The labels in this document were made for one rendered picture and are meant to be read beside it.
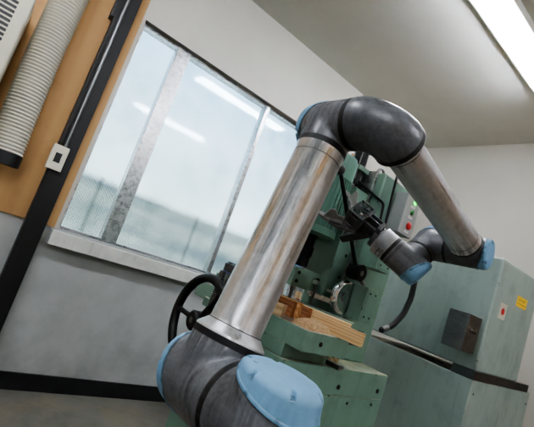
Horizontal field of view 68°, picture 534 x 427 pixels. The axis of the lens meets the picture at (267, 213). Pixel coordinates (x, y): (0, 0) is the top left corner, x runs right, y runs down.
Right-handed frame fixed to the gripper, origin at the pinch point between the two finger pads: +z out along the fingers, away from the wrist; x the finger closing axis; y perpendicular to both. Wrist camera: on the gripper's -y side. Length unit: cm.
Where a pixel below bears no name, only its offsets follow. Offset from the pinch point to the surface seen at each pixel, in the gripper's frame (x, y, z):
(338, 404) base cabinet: 28, -40, -46
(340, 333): 22.8, -16.0, -31.6
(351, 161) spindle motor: -18.5, 2.7, 6.7
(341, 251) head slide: -4.5, -21.2, -11.1
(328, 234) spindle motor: 1.1, -11.9, -5.6
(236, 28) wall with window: -95, -39, 153
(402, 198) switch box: -35.6, -10.6, -12.1
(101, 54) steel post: 1, -33, 153
